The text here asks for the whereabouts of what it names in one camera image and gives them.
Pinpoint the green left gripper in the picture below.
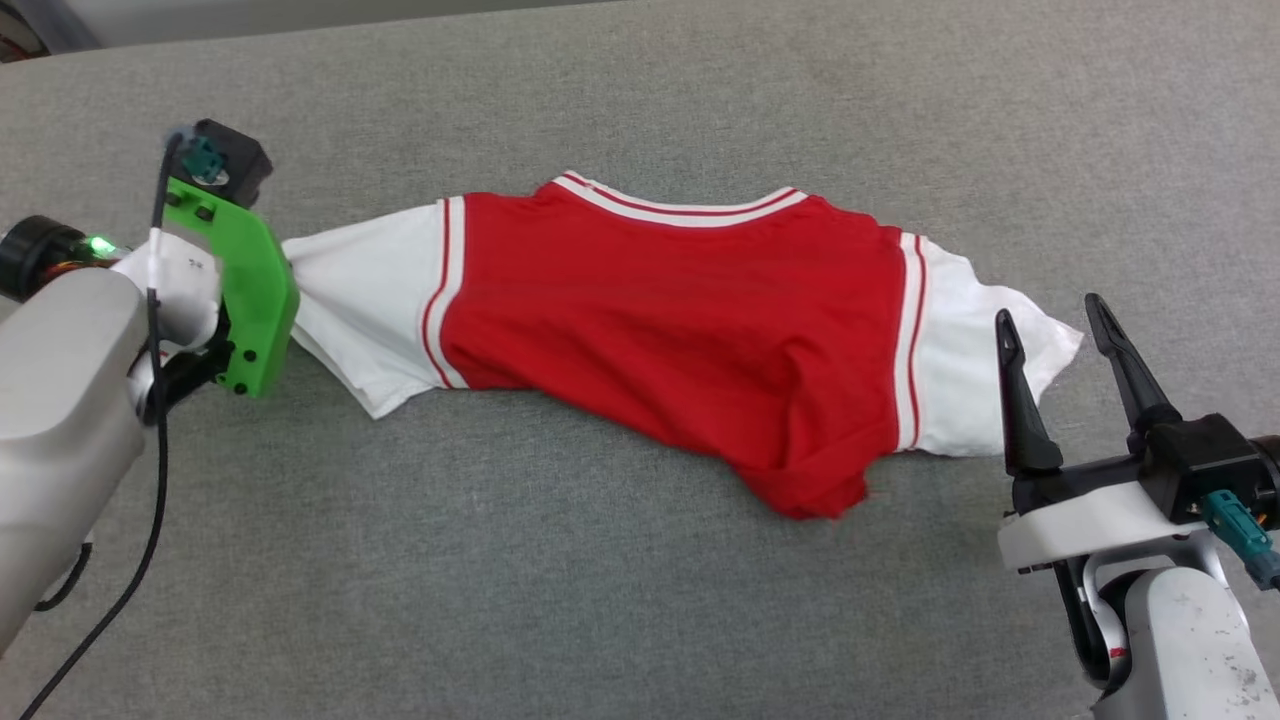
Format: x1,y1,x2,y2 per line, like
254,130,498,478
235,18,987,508
150,175,299,419

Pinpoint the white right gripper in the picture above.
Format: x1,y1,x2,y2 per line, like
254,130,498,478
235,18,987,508
995,292,1216,573

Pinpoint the red and white T-shirt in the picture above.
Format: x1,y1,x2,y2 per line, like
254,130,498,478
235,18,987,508
280,170,1084,521

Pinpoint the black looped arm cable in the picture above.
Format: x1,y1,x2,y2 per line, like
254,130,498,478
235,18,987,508
33,538,96,613

